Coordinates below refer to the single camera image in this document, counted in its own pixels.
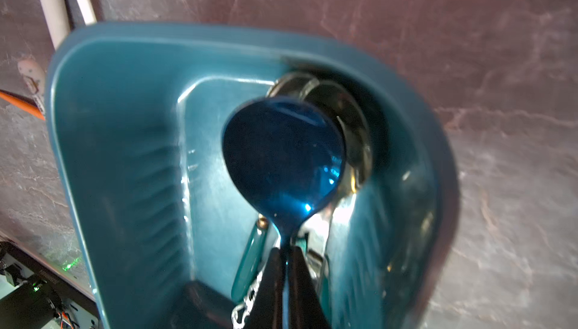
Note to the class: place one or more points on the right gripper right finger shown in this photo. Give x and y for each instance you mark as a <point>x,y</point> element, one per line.
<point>303,305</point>

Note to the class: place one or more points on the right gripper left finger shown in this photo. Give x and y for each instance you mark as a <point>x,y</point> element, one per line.
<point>267,310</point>

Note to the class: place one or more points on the ornate silver spoon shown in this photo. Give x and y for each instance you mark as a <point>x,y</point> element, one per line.
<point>243,310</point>

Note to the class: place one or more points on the gold spoon teal handle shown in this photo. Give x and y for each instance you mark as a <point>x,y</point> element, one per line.
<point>251,259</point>

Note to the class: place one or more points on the blue iridescent spoon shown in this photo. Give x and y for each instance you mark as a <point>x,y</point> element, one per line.
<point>286,158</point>

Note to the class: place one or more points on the teal plastic storage box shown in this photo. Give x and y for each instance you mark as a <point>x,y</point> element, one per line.
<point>136,114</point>

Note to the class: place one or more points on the white plastic spoon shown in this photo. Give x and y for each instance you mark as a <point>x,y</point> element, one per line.
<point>57,20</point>

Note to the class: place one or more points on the orange handled spoon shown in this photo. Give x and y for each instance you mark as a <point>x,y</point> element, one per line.
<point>24,103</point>

